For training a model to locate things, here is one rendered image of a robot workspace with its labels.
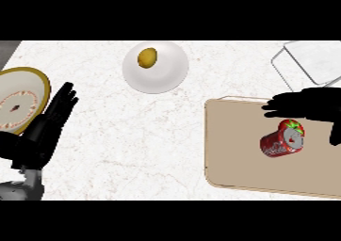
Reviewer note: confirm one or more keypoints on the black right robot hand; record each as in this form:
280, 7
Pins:
316, 103

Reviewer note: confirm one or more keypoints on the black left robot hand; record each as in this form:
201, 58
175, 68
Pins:
44, 128

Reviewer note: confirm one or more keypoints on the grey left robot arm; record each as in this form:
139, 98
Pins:
20, 188

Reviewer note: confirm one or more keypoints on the red tomato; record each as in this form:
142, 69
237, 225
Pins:
291, 123

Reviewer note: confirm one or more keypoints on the beige tray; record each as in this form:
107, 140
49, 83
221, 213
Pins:
252, 163

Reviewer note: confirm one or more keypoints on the gold-rimmed white plate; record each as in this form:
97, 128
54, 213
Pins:
17, 103

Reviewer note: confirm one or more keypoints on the red can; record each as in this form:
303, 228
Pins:
277, 146

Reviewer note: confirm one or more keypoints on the white bowl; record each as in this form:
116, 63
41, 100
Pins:
163, 75

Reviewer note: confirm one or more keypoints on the yellow lemon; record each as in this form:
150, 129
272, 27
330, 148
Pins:
148, 58

